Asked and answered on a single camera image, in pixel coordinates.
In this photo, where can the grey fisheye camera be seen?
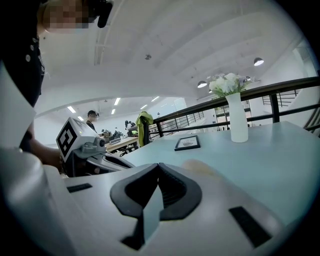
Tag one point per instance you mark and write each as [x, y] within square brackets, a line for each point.
[100, 142]

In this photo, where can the white vase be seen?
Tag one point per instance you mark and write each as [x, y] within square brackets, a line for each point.
[238, 120]

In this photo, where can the black metal railing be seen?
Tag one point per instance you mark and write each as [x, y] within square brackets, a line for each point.
[275, 86]

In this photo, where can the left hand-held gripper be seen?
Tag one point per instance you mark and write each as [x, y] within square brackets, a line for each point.
[66, 140]

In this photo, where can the black head-mounted camera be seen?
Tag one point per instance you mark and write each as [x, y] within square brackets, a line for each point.
[105, 12]

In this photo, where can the green jacket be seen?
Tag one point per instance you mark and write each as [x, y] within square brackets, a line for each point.
[143, 125]

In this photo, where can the person's black shirt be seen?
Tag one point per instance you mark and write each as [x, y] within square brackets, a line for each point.
[22, 75]

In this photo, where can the round ceiling fixture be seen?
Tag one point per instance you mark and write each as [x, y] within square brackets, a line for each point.
[148, 57]

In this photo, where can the light blue table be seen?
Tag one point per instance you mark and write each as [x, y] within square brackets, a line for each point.
[250, 162]

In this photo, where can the white flower bouquet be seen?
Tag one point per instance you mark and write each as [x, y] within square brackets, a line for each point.
[228, 83]

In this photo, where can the light wooden table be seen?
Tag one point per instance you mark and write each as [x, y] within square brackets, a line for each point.
[120, 144]

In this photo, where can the person's head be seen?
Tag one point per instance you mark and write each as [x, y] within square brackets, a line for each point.
[65, 15]

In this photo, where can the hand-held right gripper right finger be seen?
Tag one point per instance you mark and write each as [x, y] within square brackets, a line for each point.
[212, 200]

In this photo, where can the ceiling light tubes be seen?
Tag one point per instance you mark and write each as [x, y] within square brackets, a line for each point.
[117, 101]

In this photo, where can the black picture frame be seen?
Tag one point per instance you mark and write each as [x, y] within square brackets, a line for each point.
[187, 143]

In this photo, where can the person's left forearm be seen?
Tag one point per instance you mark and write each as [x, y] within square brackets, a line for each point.
[47, 153]

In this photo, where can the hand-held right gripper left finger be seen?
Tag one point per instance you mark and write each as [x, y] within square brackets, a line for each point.
[100, 200]

